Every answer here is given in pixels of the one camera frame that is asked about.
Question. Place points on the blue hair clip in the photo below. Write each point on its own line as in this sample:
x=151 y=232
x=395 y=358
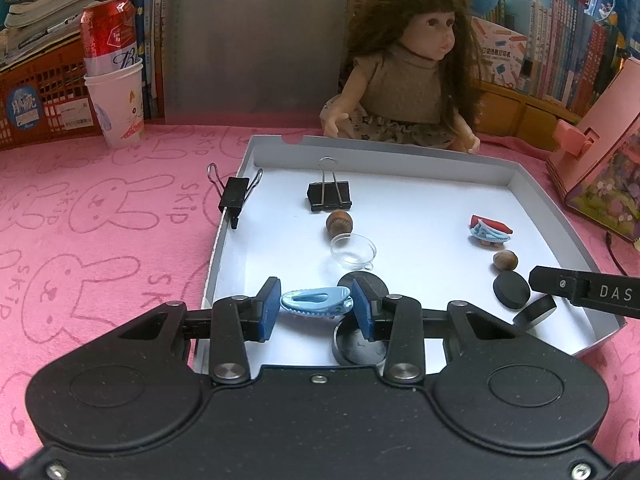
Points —
x=315 y=300
x=490 y=234

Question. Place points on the pink rabbit-print cloth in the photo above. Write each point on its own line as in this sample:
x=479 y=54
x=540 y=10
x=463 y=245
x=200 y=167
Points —
x=100 y=240

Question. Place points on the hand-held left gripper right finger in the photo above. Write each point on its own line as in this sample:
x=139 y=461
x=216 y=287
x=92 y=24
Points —
x=362 y=310

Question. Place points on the pink triangular toy house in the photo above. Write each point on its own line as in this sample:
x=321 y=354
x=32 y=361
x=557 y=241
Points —
x=610 y=160

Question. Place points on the row of blue books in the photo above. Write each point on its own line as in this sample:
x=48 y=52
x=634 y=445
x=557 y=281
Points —
x=145 y=35

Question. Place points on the black binder clip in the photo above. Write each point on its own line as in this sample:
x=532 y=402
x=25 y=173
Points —
x=327 y=195
x=234 y=194

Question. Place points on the thick black disc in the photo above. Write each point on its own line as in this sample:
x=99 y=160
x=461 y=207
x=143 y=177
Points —
x=537 y=312

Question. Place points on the row of upright books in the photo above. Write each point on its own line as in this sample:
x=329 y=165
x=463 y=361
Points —
x=560 y=50

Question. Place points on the clear plastic dome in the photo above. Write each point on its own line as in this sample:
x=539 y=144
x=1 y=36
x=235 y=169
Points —
x=352 y=251

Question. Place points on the red soda can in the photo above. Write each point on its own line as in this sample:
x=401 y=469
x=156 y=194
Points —
x=107 y=35

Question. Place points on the white paper cup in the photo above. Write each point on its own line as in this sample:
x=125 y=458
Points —
x=117 y=110

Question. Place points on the white cardboard box tray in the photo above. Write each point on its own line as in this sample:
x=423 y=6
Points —
x=425 y=240

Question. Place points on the doll with brown hair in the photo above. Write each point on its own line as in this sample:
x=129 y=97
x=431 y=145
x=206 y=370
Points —
x=410 y=85

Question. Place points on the colourful printed cardboard box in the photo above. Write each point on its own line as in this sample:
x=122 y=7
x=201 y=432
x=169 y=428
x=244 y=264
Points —
x=500 y=55

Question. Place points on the orange plastic basket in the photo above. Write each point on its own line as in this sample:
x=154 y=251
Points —
x=45 y=100

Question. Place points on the brown nut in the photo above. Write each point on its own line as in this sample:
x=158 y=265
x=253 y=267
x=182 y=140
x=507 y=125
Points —
x=340 y=221
x=505 y=260

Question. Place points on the yellow wooden box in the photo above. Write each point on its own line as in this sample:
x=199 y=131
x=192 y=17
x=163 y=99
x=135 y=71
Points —
x=525 y=120

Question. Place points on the blue printed carton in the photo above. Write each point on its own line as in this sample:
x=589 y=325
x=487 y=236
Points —
x=617 y=5

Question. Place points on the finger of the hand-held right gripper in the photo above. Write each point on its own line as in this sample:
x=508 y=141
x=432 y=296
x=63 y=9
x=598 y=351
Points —
x=555 y=282

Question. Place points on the black round metal lid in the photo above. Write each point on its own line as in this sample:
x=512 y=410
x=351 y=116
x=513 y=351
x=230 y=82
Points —
x=350 y=350

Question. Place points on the translucent grey storage bin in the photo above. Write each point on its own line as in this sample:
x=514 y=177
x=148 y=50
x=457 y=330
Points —
x=250 y=45

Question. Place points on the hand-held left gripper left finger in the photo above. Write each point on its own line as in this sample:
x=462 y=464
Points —
x=268 y=310

